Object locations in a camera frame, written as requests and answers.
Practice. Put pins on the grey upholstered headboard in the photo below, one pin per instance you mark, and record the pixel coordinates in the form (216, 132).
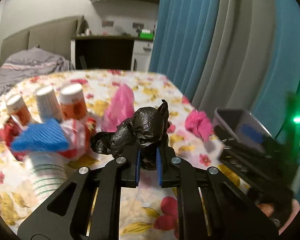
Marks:
(54, 36)

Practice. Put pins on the pink crumpled paper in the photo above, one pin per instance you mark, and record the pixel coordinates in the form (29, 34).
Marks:
(199, 124)

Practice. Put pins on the blue grey curtain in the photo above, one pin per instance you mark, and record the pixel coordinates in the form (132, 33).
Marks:
(232, 54)

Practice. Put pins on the grey striped duvet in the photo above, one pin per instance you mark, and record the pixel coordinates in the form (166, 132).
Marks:
(30, 63)

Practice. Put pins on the blue ridged sponge cloth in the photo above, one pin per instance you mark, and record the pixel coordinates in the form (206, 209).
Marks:
(45, 137)

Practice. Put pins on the dark desk with drawers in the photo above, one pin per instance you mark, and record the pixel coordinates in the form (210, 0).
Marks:
(111, 52)

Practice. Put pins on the white striped paper cup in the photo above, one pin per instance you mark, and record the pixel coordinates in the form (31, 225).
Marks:
(47, 104)

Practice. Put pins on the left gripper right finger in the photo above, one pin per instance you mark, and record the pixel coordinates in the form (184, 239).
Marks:
(209, 204)

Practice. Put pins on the orange paper cup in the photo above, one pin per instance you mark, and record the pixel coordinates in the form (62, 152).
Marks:
(72, 102)
(16, 106)

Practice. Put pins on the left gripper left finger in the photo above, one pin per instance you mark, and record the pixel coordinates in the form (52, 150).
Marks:
(87, 205)

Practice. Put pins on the green grid paper cup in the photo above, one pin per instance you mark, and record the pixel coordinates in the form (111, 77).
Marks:
(46, 172)

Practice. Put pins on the pink plastic bag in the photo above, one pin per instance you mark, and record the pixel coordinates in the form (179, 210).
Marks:
(120, 108)

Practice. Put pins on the grey trash bin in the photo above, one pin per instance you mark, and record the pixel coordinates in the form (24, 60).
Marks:
(240, 125)

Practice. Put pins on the black plastic bag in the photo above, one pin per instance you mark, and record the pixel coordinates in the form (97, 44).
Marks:
(147, 129)

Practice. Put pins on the red white crumpled wrapper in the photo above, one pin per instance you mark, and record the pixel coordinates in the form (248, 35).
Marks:
(77, 133)

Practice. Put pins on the green box on desk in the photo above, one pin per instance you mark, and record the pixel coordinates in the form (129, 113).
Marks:
(146, 34)

